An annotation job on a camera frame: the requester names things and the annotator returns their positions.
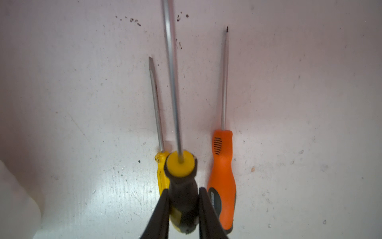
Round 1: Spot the black yellow screwdriver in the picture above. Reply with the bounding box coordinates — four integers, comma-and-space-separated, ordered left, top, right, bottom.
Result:
162, 1, 199, 234

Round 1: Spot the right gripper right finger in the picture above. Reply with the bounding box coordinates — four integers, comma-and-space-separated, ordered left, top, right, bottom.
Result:
199, 187, 228, 239

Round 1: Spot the orange screwdriver black grip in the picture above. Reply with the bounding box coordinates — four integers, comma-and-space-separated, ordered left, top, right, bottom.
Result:
208, 27, 236, 234

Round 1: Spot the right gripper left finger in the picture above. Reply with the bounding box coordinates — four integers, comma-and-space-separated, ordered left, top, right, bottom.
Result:
141, 189, 170, 239

